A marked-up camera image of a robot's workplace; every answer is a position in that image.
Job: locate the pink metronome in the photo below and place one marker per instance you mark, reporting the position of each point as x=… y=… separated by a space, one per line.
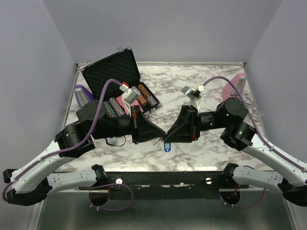
x=239 y=81

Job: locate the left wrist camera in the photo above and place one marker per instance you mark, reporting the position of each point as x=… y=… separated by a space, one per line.
x=129 y=95

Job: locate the purple metronome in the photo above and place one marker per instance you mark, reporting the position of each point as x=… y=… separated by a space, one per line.
x=82 y=95

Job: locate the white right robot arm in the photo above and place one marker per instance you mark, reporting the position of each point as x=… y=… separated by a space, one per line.
x=287 y=177

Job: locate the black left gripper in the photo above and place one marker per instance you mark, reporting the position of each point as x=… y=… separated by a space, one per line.
x=143 y=130

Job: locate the black poker chip case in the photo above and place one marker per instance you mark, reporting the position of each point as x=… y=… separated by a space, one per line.
x=120 y=66

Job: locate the poker chip row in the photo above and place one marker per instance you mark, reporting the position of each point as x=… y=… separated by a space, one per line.
x=109 y=110
x=116 y=106

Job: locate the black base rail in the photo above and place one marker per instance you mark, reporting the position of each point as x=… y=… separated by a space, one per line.
x=176 y=185

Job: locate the blue key tag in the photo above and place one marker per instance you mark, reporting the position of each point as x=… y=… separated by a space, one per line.
x=167 y=147

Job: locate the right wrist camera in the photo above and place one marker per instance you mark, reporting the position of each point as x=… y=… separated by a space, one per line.
x=194 y=95

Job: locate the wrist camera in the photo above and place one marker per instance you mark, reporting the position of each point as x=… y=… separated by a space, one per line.
x=129 y=95
x=194 y=95

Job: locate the poker chip row left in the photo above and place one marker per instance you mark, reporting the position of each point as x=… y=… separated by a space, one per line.
x=109 y=110

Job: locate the orange poker chip stack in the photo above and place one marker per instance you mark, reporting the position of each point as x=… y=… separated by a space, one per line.
x=143 y=91

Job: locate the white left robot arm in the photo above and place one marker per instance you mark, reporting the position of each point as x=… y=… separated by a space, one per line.
x=36 y=180

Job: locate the brown poker chip stack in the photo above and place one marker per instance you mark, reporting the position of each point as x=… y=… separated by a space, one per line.
x=142 y=101

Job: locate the grey poker chip stack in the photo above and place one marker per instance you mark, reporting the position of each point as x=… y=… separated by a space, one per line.
x=151 y=101

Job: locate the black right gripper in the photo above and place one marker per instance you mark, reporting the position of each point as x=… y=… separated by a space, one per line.
x=188 y=120

